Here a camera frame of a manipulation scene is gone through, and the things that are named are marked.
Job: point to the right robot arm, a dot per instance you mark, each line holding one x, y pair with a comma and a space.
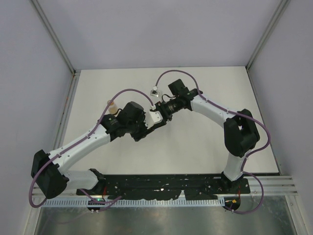
240, 131

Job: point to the clear pill bottle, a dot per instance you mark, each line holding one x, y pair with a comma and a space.
112, 107

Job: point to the left aluminium frame post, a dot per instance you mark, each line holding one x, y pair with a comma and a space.
48, 26

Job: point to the aluminium frame post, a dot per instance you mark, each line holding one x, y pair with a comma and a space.
48, 26
274, 20

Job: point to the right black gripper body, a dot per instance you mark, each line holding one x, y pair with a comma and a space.
169, 108

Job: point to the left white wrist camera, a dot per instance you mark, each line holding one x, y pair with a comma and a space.
155, 116

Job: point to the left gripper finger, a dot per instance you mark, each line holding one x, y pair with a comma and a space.
154, 127
139, 136

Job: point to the white slotted cable duct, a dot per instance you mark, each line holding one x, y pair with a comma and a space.
180, 202

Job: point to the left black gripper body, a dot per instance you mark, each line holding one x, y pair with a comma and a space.
140, 126

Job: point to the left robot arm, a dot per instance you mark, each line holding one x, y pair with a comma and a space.
50, 171

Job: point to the right aluminium frame post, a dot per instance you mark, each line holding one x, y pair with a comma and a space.
274, 20

